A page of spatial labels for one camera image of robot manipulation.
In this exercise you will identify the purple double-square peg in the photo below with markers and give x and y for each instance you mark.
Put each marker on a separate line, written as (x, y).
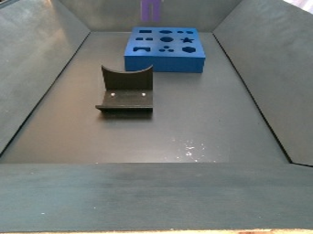
(150, 10)

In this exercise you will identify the blue shape-sorting board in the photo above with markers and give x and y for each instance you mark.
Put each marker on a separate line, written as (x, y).
(170, 49)

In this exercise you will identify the black curved holder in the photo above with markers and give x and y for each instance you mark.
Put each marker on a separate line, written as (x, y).
(128, 90)

